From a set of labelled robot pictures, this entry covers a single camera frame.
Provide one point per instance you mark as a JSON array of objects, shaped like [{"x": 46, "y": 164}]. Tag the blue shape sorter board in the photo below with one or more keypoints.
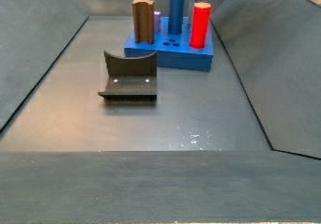
[{"x": 174, "y": 52}]

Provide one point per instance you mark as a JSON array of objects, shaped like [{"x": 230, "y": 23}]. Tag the brown notched block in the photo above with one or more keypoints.
[{"x": 143, "y": 20}]

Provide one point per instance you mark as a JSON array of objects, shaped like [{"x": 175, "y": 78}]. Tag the red hexagonal peg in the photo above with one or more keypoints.
[{"x": 199, "y": 24}]

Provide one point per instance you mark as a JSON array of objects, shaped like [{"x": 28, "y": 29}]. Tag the dark blue cylinder peg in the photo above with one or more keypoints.
[{"x": 175, "y": 18}]

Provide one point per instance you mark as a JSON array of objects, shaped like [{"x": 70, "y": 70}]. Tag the black curved holder bracket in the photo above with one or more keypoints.
[{"x": 131, "y": 76}]

